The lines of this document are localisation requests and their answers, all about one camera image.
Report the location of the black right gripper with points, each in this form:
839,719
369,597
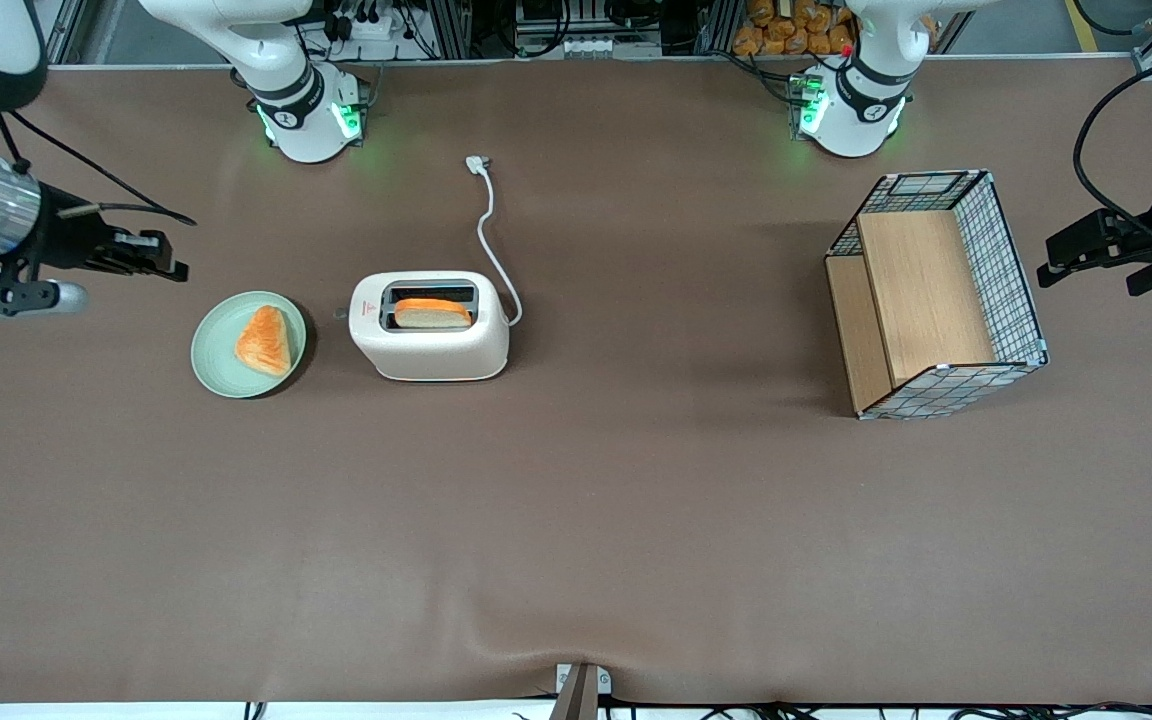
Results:
69,241

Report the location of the cream white toaster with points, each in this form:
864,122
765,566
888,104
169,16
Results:
436,355

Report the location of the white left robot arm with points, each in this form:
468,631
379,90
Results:
856,120

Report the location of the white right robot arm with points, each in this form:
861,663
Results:
296,130

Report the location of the pale green plate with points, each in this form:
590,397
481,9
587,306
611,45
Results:
216,360

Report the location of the triangular orange bread piece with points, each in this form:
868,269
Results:
264,345

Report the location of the toast slice with orange crust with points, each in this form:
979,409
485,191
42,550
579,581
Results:
431,317

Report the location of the white power strip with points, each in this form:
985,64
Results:
376,28

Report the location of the bag of orange bread rolls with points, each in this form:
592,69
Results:
786,35

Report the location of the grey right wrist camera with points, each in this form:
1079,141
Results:
56,298

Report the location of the metal bracket with brown post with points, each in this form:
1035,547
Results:
581,695

